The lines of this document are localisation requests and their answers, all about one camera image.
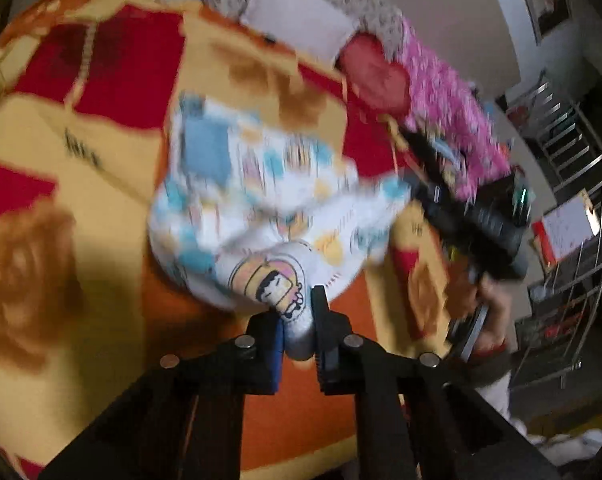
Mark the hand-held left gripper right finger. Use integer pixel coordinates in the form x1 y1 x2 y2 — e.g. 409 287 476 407
311 285 563 480

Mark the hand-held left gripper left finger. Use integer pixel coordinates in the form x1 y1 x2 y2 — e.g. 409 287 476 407
38 311 286 480

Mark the white cartoon-print baby top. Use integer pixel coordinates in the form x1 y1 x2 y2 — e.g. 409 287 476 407
147 92 413 361

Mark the person's right hand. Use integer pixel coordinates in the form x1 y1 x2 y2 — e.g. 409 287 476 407
474 275 513 356

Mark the red and white paper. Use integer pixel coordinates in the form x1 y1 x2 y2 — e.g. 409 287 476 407
531 190 602 267

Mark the metal rack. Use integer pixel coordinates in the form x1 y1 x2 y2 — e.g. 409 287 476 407
504 77 602 392

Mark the black clothing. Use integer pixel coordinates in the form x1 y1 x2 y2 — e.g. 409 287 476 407
398 127 464 186

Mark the pink printed quilt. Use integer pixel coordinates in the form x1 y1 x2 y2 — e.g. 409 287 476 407
400 17 513 202

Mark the red heart cushion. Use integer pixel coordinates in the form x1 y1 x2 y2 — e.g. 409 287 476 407
337 31 413 117

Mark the white pillow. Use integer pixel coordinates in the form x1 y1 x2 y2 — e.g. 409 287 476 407
240 0 358 62

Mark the yellow red rose blanket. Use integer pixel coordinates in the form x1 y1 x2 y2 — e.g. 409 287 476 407
0 0 477 480

